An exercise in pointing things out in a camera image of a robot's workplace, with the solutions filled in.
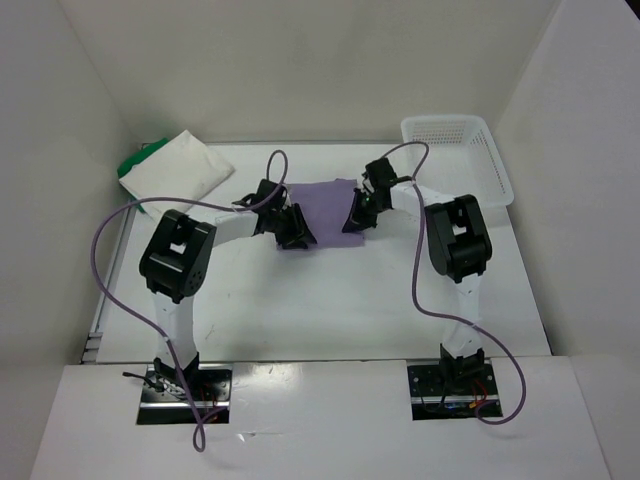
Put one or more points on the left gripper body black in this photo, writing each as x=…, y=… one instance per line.
x=279, y=224

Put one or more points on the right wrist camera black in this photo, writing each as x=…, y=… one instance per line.
x=380, y=175

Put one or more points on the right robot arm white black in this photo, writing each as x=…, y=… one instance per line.
x=459, y=248

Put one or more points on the green t shirt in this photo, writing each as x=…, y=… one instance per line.
x=137, y=158

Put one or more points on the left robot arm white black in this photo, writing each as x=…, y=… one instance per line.
x=174, y=266

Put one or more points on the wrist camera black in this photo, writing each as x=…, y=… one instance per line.
x=380, y=175
x=268, y=196

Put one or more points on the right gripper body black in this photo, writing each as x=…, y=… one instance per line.
x=372, y=199

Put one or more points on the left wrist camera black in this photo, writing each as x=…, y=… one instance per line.
x=268, y=196

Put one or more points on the white plastic basket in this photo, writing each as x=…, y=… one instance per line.
x=463, y=157

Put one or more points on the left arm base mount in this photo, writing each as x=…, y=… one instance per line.
x=165, y=403

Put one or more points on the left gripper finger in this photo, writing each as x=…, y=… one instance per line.
x=295, y=244
x=297, y=226

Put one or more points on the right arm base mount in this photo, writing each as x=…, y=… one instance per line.
x=432, y=398

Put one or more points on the purple t shirt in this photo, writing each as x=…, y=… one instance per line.
x=325, y=207

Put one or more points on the white t shirt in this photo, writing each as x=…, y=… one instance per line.
x=184, y=168

